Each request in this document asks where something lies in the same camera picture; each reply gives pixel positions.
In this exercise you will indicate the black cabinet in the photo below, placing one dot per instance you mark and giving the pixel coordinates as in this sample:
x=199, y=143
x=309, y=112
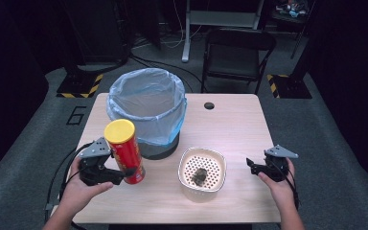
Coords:
x=96, y=32

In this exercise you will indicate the white perforated strainer basket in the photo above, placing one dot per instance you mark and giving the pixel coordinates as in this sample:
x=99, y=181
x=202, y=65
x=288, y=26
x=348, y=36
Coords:
x=202, y=191

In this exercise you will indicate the person's left hand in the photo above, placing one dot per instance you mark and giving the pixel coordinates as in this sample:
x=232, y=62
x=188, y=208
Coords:
x=76, y=195

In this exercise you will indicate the black yellow striped stand base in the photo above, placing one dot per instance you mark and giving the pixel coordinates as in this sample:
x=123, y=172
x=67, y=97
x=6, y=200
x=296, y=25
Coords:
x=292, y=87
x=76, y=86

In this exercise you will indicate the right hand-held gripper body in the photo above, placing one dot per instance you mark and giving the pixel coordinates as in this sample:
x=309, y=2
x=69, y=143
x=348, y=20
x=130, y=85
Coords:
x=276, y=166

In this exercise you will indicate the white metal desk frame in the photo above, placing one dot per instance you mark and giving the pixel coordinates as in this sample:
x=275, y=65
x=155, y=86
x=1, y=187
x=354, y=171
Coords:
x=218, y=18

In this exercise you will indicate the red chip can yellow lid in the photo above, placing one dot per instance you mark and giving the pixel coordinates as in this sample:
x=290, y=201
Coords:
x=126, y=150

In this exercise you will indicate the cluttered dark shelf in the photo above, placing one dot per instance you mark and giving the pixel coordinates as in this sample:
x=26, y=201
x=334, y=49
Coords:
x=290, y=9

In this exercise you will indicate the clump of dark tea leaves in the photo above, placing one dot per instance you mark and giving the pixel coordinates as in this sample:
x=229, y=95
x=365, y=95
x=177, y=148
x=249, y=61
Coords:
x=199, y=176

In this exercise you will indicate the person's right hand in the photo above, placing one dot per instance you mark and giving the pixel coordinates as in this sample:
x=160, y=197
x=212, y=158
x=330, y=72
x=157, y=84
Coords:
x=278, y=191

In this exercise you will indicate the black folding chair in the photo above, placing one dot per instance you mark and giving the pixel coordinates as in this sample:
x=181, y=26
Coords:
x=233, y=60

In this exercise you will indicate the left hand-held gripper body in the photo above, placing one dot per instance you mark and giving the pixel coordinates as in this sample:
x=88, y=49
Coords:
x=94, y=166

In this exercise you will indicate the trash bin with blue bag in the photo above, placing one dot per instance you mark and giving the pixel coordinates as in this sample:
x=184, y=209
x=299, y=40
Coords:
x=147, y=121

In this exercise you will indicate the dark grey trash bin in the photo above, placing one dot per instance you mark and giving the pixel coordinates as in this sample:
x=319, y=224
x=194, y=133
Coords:
x=159, y=152

